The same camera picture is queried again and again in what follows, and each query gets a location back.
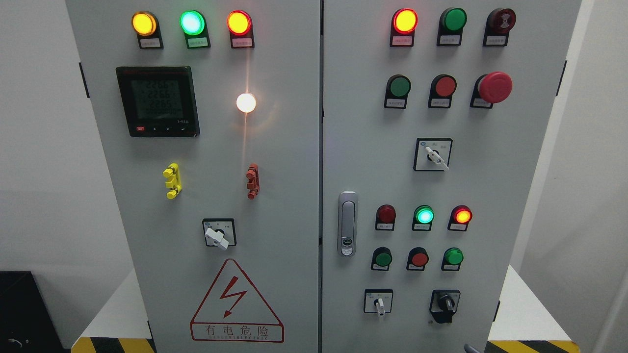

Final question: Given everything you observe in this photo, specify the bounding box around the black knob selector switch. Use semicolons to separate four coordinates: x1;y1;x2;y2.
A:
430;290;461;324

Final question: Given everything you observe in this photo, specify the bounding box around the dark red indicator light left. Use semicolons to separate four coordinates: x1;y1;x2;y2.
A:
375;204;396;231

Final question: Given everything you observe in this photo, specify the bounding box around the white glowing lamp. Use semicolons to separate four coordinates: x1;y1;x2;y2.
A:
236;93;257;114

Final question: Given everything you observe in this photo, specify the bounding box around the green push button lower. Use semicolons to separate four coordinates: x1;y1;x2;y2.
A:
370;247;393;271

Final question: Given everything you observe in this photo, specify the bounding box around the green push button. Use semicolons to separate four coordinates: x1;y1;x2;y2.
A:
384;74;411;109
370;247;393;271

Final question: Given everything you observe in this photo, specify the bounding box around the green lit indicator light middle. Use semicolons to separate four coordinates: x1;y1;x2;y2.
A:
411;205;434;231

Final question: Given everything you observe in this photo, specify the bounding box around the green push button upper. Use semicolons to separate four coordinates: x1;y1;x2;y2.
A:
384;74;411;109

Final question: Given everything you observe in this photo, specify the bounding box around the left grey cabinet door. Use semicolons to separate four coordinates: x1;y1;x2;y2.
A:
66;0;321;353

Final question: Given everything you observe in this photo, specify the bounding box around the grey cabinet door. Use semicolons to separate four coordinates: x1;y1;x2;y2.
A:
66;0;321;353
321;0;581;353

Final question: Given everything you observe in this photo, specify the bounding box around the red push button lower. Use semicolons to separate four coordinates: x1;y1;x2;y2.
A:
406;247;430;271

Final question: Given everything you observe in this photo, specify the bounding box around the red push button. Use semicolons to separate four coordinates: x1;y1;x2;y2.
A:
406;247;430;271
428;74;457;109

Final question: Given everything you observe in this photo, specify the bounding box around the right grey cabinet door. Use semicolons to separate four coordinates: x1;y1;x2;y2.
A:
321;0;581;353

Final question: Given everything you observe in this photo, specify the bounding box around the red electric hazard warning sign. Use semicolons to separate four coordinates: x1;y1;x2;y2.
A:
190;258;284;343

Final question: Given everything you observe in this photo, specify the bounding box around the red push button upper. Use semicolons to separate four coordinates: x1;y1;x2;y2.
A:
428;74;457;109

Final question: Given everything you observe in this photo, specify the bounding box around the green illuminated button lower right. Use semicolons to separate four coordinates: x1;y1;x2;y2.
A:
441;247;464;271

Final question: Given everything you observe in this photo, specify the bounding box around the red indicator light top left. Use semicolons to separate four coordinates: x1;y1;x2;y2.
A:
226;10;254;49

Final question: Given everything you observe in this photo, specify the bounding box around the black digital power meter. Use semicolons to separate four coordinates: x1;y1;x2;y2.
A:
116;66;200;138

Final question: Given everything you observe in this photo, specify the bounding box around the red indicator light top right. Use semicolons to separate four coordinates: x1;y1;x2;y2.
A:
390;7;418;47

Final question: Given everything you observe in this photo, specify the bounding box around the green indicator light top left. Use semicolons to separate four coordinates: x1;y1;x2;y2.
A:
179;10;211;49

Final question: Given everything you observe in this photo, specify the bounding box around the red emergency stop button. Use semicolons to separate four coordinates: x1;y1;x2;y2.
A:
470;71;512;109

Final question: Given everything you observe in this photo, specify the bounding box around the green indicator light top right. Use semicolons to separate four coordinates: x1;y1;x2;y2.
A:
437;7;468;47

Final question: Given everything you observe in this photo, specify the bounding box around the yellow indicator light top left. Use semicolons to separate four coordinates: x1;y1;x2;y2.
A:
131;11;163;49

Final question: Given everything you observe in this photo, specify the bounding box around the dark red buzzer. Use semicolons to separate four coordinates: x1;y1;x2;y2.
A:
483;7;516;47

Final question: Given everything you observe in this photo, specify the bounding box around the black box on floor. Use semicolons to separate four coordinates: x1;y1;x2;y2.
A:
0;271;65;353

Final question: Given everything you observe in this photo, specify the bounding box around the silver door lock handle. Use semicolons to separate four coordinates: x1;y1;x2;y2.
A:
337;191;358;256

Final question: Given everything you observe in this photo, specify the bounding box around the white lever selector switch left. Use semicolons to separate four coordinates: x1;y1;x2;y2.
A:
202;218;237;251

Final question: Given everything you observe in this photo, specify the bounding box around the white lever selector switch upper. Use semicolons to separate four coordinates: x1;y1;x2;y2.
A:
413;138;453;172

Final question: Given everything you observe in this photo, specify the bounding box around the small white lever selector switch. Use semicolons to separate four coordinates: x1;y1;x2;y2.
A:
363;289;394;317

